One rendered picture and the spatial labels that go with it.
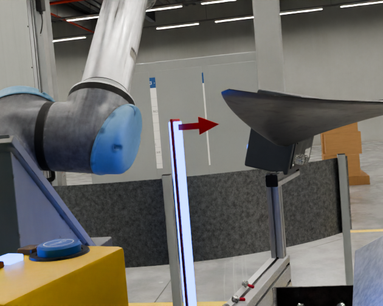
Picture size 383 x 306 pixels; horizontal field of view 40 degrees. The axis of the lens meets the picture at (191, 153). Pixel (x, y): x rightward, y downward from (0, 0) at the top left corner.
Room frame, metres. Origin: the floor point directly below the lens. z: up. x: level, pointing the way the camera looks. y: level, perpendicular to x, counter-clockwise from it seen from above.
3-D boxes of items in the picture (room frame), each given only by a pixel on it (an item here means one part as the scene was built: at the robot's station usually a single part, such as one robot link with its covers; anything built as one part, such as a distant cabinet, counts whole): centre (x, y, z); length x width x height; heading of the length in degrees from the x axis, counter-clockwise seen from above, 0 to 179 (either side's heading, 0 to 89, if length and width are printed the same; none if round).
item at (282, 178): (1.29, -0.22, 1.04); 0.24 x 0.03 x 0.03; 156
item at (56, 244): (0.48, 0.13, 1.08); 0.04 x 0.04 x 0.02
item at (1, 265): (0.44, 0.18, 1.08); 0.02 x 0.02 x 0.01; 66
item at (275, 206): (1.19, -0.18, 0.96); 0.03 x 0.03 x 0.20; 66
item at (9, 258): (0.46, 0.17, 1.08); 0.02 x 0.02 x 0.01; 66
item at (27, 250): (0.49, 0.16, 1.08); 0.02 x 0.02 x 0.01; 66
